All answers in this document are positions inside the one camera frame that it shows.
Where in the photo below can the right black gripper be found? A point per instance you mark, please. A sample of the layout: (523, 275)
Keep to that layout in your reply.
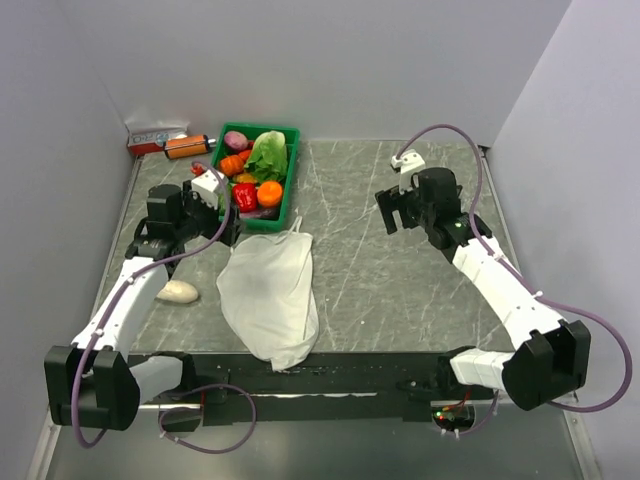
(392, 200)

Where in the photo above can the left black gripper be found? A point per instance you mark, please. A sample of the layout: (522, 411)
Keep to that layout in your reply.
(192, 198)

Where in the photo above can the white camisole garment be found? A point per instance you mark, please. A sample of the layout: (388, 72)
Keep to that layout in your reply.
(267, 298)

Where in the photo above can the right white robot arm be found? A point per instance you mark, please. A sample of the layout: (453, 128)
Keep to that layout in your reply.
(550, 355)

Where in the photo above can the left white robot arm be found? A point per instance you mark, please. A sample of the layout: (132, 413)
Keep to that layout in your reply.
(90, 382)

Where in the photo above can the red bell pepper toy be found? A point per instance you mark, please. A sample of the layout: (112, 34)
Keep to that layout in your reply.
(245, 197)

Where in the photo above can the white radish toy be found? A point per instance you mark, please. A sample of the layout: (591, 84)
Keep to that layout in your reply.
(178, 292)

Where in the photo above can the orange cylinder bottle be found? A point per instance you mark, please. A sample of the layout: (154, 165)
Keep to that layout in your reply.
(189, 146)

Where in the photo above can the small orange pumpkin toy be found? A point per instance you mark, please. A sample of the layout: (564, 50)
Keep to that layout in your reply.
(231, 165)

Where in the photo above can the yellow pepper toy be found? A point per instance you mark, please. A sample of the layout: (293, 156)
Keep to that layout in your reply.
(245, 177)

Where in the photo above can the purple eggplant toy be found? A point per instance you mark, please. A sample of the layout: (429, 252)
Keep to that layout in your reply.
(268, 214)

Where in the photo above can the red white carton box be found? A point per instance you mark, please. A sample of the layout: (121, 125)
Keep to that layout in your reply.
(147, 142)

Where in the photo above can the orange fruit toy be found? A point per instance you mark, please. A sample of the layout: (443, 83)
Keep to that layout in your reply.
(270, 194)

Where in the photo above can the purple onion toy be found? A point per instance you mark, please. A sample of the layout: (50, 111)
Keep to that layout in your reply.
(235, 141)

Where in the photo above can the green plastic bin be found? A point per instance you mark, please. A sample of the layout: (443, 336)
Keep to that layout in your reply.
(252, 131)

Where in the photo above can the green lettuce toy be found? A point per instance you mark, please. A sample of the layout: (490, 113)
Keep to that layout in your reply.
(268, 160)

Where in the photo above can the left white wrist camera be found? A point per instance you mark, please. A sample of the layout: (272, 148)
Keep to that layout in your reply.
(209, 188)

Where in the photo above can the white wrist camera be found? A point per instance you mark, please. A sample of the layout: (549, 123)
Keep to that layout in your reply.
(209, 188)
(408, 162)

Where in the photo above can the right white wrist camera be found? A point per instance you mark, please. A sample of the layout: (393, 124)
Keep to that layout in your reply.
(408, 162)

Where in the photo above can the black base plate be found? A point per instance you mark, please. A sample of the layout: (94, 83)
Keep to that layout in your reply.
(237, 387)

